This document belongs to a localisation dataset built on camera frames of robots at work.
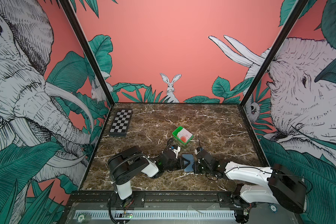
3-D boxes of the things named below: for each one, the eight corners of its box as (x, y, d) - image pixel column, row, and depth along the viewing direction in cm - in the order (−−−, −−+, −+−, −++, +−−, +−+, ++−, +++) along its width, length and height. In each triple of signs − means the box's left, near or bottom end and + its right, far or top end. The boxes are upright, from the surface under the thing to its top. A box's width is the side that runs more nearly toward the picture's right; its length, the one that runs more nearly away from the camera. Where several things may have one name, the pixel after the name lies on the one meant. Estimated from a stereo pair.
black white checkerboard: (110, 136, 102) (108, 133, 98) (118, 112, 117) (117, 108, 114) (126, 136, 102) (125, 133, 99) (132, 112, 117) (131, 109, 114)
